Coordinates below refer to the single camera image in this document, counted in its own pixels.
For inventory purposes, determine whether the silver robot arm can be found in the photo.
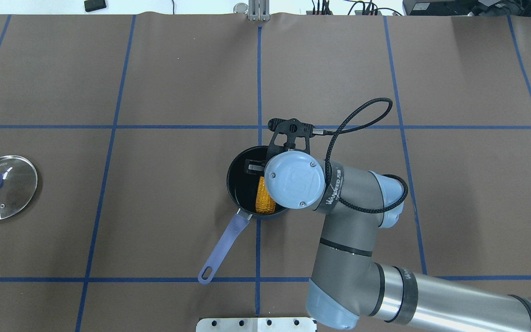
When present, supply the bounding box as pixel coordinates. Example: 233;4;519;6
244;151;531;332

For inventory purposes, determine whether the yellow corn cob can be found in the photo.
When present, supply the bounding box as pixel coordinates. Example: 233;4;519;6
254;176;276;215

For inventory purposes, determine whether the white pedestal column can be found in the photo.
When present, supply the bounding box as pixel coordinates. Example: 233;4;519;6
195;317;318;332

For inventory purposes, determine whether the glass lid blue knob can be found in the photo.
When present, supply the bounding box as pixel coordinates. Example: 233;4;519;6
0;155;39;221

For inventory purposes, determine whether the blue saucepan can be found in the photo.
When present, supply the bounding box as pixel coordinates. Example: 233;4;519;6
197;145;287;285

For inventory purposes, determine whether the aluminium frame post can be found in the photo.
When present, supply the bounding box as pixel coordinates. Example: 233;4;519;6
247;0;271;22

